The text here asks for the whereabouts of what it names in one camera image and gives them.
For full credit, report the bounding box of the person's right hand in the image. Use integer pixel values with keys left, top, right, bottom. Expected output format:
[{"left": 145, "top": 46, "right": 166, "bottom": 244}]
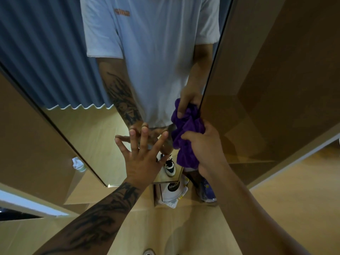
[{"left": 181, "top": 121, "right": 227, "bottom": 178}]

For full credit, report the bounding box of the person's left hand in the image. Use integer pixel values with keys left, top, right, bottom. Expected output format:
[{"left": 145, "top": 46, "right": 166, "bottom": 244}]
[{"left": 115, "top": 125, "right": 171, "bottom": 189}]

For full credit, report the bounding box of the purple cleaning cloth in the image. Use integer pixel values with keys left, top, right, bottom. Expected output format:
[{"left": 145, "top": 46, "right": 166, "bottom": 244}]
[{"left": 171, "top": 114, "right": 207, "bottom": 170}]

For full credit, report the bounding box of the person's right forearm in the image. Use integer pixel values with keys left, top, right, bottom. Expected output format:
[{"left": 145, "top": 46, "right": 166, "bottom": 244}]
[{"left": 202, "top": 163, "right": 312, "bottom": 255}]

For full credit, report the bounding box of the person's left forearm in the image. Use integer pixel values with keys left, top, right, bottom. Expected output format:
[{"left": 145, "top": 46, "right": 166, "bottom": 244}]
[{"left": 34, "top": 180, "right": 149, "bottom": 255}]

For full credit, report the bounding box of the white bag with black label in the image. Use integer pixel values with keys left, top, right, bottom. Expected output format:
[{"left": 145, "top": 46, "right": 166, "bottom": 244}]
[{"left": 160, "top": 180, "right": 188, "bottom": 204}]

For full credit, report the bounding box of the brown cardboard box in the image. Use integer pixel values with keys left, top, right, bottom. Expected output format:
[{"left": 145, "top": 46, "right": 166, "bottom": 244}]
[{"left": 152, "top": 172, "right": 192, "bottom": 208}]

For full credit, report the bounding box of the white bottle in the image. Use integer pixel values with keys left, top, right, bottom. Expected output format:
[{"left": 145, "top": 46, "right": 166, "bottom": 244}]
[{"left": 71, "top": 157, "right": 87, "bottom": 173}]

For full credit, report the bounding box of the blue sneaker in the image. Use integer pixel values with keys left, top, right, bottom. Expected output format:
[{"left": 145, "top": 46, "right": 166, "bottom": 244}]
[{"left": 196, "top": 177, "right": 217, "bottom": 204}]

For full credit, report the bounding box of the brown wooden cabinet panel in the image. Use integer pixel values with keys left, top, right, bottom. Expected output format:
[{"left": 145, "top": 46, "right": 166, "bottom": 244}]
[
  {"left": 0, "top": 69, "right": 107, "bottom": 210},
  {"left": 199, "top": 0, "right": 340, "bottom": 189}
]

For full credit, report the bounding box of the large wall mirror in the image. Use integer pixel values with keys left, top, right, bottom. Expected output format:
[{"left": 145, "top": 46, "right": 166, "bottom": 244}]
[{"left": 0, "top": 0, "right": 235, "bottom": 188}]

